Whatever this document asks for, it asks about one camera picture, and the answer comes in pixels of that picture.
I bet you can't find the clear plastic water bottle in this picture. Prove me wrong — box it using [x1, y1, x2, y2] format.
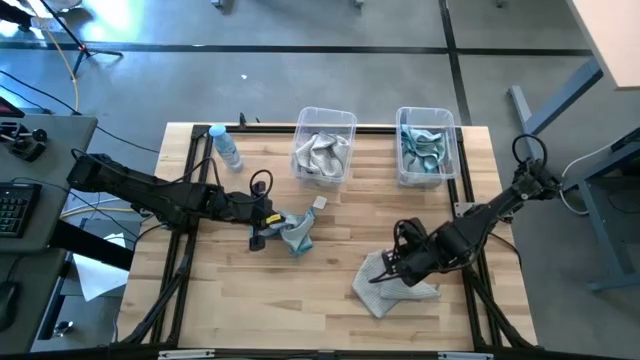
[208, 123, 245, 174]

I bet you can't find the blue microfiber towel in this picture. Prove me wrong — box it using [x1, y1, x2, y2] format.
[403, 145, 442, 175]
[259, 207, 317, 258]
[401, 124, 447, 152]

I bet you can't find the light wooden table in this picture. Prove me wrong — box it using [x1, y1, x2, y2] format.
[566, 0, 640, 91]

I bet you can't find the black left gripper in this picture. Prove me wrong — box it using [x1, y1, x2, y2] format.
[214, 181, 282, 252]

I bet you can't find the black keyboard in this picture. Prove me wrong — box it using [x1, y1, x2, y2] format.
[0, 182, 43, 239]

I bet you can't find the clear plastic bin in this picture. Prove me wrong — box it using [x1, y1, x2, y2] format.
[394, 105, 462, 190]
[289, 105, 358, 190]

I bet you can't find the black aluminium table frame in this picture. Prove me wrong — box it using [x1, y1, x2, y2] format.
[114, 122, 541, 360]

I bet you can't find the black clamp device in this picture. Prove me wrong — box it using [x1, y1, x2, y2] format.
[0, 119, 49, 162]

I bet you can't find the grey side desk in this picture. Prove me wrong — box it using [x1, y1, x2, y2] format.
[0, 113, 99, 254]

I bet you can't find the white paper sheet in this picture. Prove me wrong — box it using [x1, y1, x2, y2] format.
[72, 232, 129, 303]

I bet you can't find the black computer mouse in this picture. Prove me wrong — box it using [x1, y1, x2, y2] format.
[0, 281, 21, 334]

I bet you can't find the yellow cable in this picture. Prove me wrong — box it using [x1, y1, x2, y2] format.
[29, 9, 81, 114]

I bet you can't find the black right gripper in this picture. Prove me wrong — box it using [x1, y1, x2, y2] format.
[368, 219, 452, 289]

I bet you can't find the black tripod stand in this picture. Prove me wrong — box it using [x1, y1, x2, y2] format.
[37, 0, 125, 77]

